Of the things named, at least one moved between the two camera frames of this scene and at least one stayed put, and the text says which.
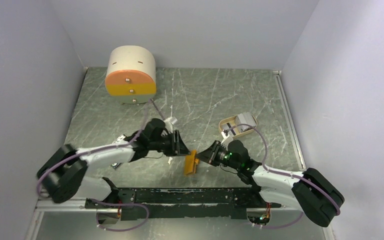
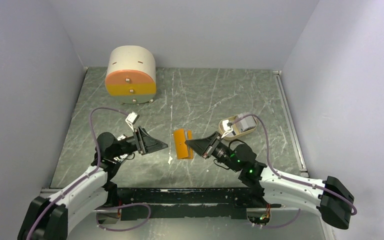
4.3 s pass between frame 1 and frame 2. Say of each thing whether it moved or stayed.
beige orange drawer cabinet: stayed
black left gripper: moved
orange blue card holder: moved
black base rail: stayed
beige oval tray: stayed
